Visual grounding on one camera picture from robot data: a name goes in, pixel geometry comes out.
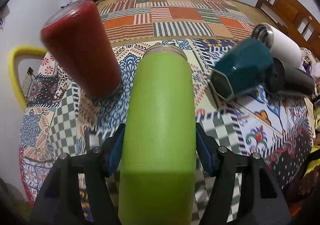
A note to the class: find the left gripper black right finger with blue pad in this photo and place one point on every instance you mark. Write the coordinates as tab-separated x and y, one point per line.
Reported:
261	199

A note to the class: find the wooden headboard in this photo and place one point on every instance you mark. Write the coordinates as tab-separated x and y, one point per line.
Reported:
294	20

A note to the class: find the teal faceted cup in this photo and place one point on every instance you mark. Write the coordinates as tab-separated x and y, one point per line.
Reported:
242	69

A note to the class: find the black tumbler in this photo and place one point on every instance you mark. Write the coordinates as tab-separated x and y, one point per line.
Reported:
289	80

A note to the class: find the white steel bottle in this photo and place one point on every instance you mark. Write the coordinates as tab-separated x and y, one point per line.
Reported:
280	45

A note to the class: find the patchwork patterned bedspread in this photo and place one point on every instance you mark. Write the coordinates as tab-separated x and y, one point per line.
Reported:
61	118

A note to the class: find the red tumbler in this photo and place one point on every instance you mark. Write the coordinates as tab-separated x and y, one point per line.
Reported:
76	38

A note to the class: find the green bottle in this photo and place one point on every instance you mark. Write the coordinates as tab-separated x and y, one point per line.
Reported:
157	173

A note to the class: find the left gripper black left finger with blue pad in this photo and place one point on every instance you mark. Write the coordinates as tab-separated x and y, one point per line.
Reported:
58	201

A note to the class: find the yellow foam tube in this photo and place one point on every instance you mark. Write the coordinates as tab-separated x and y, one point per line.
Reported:
18	51

